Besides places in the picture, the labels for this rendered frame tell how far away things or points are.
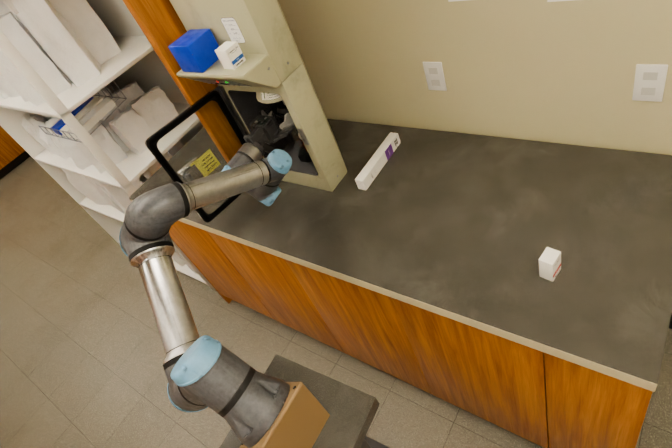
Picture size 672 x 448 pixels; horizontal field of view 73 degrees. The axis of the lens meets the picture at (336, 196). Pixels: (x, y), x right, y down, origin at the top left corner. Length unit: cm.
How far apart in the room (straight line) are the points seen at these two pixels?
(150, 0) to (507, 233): 127
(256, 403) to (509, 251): 77
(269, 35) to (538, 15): 75
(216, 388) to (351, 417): 34
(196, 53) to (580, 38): 108
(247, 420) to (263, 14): 103
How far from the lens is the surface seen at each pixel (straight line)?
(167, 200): 121
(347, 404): 122
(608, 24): 145
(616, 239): 140
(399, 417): 220
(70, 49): 248
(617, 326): 125
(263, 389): 108
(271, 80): 140
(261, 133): 155
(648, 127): 162
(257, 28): 137
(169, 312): 124
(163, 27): 163
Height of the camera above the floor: 202
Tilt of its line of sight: 40 degrees down
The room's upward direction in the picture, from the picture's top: 25 degrees counter-clockwise
